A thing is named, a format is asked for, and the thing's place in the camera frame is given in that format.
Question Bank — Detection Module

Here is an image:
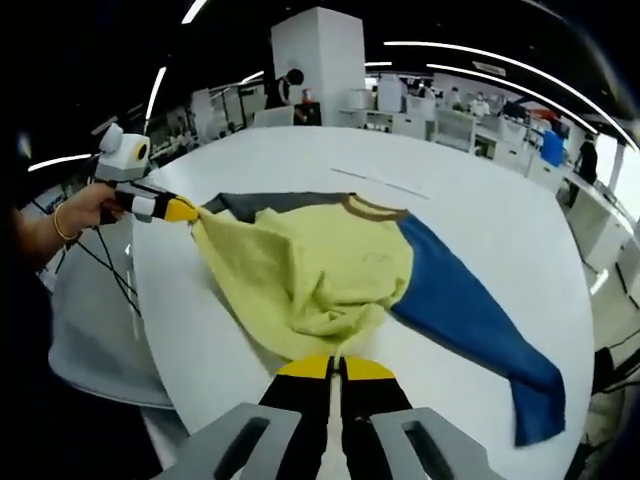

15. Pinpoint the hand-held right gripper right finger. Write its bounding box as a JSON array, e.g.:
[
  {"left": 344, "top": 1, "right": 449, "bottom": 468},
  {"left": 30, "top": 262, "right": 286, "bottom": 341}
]
[{"left": 339, "top": 355, "right": 506, "bottom": 480}]

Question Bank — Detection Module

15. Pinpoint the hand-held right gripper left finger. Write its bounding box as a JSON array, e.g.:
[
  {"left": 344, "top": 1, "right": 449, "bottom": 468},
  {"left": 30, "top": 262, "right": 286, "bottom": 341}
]
[{"left": 159, "top": 353, "right": 335, "bottom": 480}]

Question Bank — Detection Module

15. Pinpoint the yellow blue grey garment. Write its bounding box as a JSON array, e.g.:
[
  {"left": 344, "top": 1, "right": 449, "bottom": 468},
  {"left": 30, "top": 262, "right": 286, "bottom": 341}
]
[{"left": 189, "top": 191, "right": 567, "bottom": 448}]

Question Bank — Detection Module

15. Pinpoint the person's left hand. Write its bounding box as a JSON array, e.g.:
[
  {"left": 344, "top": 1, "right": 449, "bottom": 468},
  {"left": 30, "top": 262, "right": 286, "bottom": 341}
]
[{"left": 63, "top": 180, "right": 126, "bottom": 236}]

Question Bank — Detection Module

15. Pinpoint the short ceiling light strip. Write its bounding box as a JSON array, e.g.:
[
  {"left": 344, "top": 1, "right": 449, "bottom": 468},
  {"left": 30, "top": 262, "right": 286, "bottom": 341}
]
[
  {"left": 27, "top": 153, "right": 94, "bottom": 172},
  {"left": 144, "top": 66, "right": 168, "bottom": 121}
]

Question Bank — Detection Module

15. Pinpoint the grey white table cover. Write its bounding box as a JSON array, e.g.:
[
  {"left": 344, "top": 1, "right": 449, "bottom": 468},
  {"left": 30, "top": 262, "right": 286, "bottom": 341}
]
[{"left": 48, "top": 239, "right": 174, "bottom": 409}]

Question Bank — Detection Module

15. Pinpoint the black cabinet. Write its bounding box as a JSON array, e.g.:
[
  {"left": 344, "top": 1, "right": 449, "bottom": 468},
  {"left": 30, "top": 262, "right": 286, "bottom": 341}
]
[{"left": 293, "top": 102, "right": 321, "bottom": 126}]

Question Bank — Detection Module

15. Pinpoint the long ceiling light strip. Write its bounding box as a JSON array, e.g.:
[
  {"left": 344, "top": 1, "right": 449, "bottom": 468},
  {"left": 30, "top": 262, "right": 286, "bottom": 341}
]
[{"left": 180, "top": 0, "right": 209, "bottom": 25}]

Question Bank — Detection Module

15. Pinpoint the white square pillar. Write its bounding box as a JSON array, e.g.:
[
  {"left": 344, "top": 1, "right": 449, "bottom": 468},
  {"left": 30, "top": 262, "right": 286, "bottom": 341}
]
[{"left": 269, "top": 6, "right": 366, "bottom": 127}]

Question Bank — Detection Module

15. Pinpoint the black bulky object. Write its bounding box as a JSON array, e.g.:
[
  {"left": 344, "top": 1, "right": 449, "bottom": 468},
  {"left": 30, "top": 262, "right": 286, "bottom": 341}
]
[{"left": 593, "top": 346, "right": 616, "bottom": 396}]

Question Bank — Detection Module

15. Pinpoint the person's dark clothing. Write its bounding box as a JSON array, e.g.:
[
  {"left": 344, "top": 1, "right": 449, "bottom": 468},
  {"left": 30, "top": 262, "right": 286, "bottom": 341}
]
[{"left": 0, "top": 199, "right": 151, "bottom": 480}]

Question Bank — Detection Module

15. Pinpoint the white desk row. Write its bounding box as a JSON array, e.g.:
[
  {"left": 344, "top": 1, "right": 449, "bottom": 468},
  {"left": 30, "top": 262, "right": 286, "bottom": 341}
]
[{"left": 564, "top": 169, "right": 634, "bottom": 274}]

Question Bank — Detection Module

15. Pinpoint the blue container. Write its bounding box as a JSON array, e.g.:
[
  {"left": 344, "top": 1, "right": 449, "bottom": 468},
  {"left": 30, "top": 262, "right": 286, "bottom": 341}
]
[{"left": 542, "top": 130, "right": 565, "bottom": 167}]

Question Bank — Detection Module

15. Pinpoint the curved ceiling light strip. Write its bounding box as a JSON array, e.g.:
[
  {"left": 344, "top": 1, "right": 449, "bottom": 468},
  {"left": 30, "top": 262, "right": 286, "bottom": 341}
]
[
  {"left": 425, "top": 63, "right": 571, "bottom": 109},
  {"left": 383, "top": 40, "right": 639, "bottom": 151}
]

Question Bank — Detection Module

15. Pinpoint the gold bracelet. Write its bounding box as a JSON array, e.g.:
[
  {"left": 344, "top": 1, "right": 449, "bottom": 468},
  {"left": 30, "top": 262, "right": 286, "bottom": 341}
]
[{"left": 52, "top": 202, "right": 81, "bottom": 241}]

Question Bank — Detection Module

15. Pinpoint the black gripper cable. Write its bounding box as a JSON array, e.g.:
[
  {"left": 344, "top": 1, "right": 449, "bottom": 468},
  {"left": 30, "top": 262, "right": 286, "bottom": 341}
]
[{"left": 54, "top": 227, "right": 144, "bottom": 319}]

